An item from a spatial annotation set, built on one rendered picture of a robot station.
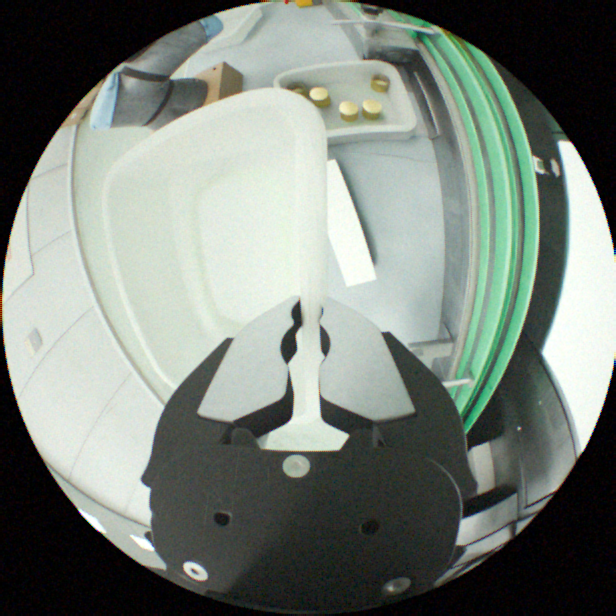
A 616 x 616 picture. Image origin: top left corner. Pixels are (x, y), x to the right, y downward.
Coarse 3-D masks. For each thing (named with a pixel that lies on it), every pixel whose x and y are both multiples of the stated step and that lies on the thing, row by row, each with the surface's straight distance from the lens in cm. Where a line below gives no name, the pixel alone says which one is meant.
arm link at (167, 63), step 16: (208, 16) 40; (176, 32) 38; (192, 32) 39; (208, 32) 40; (144, 48) 38; (160, 48) 39; (176, 48) 40; (192, 48) 41; (128, 64) 43; (144, 64) 40; (160, 64) 40; (176, 64) 42
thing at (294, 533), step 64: (192, 448) 6; (256, 448) 6; (384, 448) 5; (192, 512) 6; (256, 512) 5; (320, 512) 5; (384, 512) 5; (448, 512) 6; (192, 576) 6; (256, 576) 5; (320, 576) 5; (384, 576) 5
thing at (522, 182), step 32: (480, 64) 47; (512, 128) 41; (512, 160) 42; (512, 192) 42; (512, 224) 43; (512, 256) 44; (512, 288) 45; (512, 320) 45; (512, 352) 47; (480, 384) 60
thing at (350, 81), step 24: (288, 72) 46; (312, 72) 46; (336, 72) 48; (360, 72) 49; (384, 72) 49; (336, 96) 49; (360, 96) 49; (384, 96) 50; (336, 120) 47; (360, 120) 47; (384, 120) 47; (408, 120) 42
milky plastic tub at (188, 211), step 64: (192, 128) 12; (256, 128) 13; (320, 128) 9; (128, 192) 21; (192, 192) 21; (256, 192) 17; (320, 192) 9; (128, 256) 20; (192, 256) 22; (256, 256) 18; (320, 256) 9; (192, 320) 26
